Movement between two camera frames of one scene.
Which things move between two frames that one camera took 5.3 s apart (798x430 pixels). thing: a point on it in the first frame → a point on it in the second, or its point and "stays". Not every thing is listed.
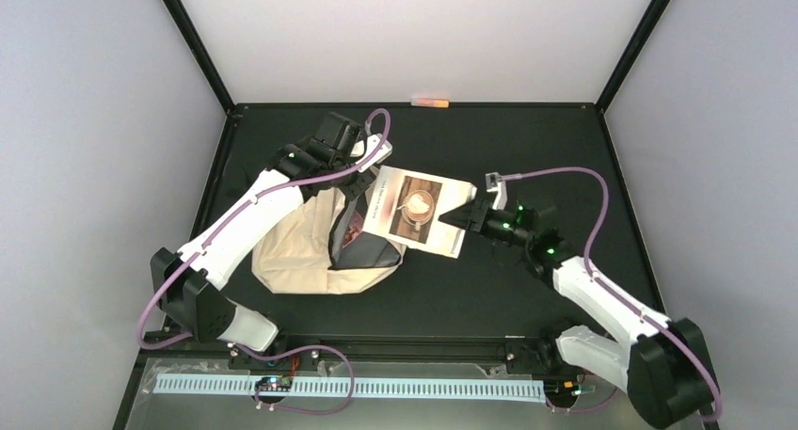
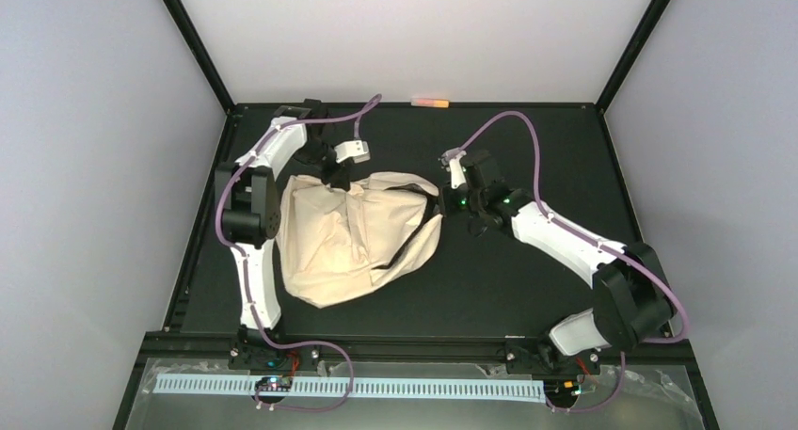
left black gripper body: [352, 191] → [326, 176]
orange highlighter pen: [430, 103] stays
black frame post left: [191, 32] stays
